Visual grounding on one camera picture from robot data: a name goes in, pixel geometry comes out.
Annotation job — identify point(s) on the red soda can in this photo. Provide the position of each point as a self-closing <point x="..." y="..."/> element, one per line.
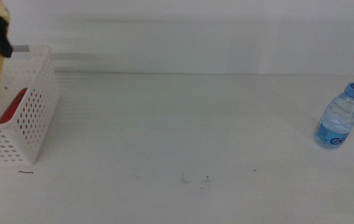
<point x="12" y="107"/>

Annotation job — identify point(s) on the clear water bottle blue cap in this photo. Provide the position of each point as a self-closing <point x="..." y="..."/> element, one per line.
<point x="338" y="118"/>

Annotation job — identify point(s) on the white perforated plastic basket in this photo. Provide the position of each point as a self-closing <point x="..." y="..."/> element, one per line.
<point x="36" y="109"/>

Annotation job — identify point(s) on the small black thread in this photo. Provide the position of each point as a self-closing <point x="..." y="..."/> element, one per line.
<point x="25" y="172"/>

